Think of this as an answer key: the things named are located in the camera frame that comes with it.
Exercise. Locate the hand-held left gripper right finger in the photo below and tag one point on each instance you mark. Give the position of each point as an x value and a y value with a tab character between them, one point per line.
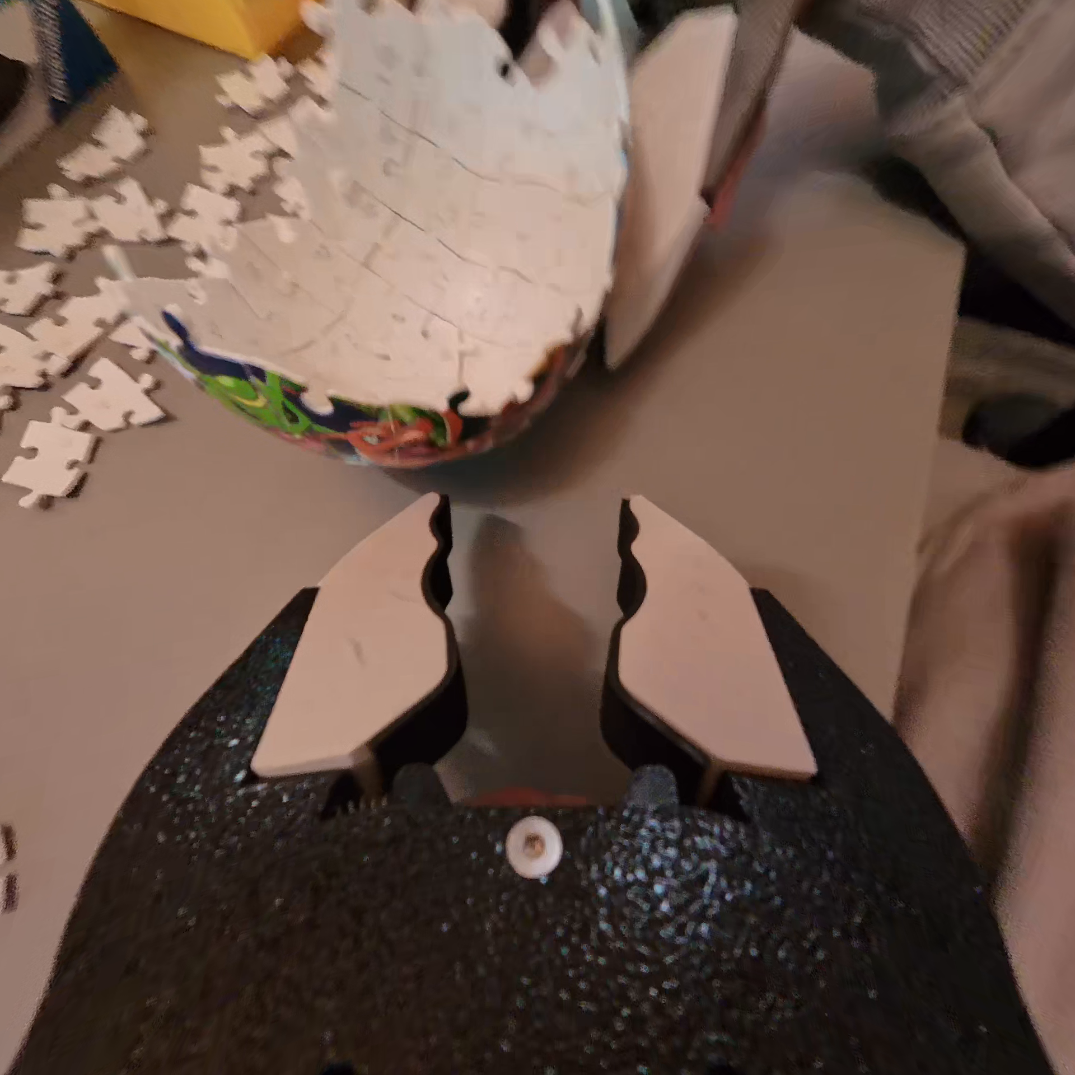
714	663

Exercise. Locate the yellow box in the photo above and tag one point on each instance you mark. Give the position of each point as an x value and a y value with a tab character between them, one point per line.
210	21

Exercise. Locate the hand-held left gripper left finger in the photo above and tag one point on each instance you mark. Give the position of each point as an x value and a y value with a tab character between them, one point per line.
361	655

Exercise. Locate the printed puzzle ball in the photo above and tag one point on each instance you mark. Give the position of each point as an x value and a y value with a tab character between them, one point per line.
445	252

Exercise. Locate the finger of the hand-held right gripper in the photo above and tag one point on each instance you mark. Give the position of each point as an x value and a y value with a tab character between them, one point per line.
756	84
672	168

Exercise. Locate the blue printed puzzle box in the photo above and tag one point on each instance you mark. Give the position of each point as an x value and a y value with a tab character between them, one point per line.
80	59

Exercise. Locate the pile of puzzle pieces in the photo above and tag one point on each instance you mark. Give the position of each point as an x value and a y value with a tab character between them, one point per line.
55	223

